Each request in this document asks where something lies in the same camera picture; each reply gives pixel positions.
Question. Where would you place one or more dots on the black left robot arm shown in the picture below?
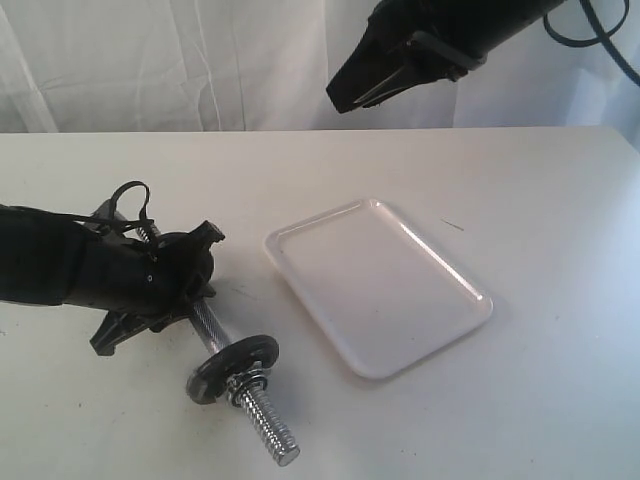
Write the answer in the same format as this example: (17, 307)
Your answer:
(40, 249)

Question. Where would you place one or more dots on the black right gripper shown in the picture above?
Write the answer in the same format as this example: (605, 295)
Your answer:
(411, 43)

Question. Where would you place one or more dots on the white backdrop curtain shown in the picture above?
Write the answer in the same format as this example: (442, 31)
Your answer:
(99, 66)

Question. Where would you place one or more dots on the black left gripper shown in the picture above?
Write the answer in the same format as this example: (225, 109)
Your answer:
(135, 289)

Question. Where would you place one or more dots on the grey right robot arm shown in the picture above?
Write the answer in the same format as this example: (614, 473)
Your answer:
(411, 43)

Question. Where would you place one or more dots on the chrome spin lock nut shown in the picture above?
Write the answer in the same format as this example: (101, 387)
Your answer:
(240, 383)

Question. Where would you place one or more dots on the white rectangular plastic tray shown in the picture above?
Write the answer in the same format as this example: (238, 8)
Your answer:
(384, 295)

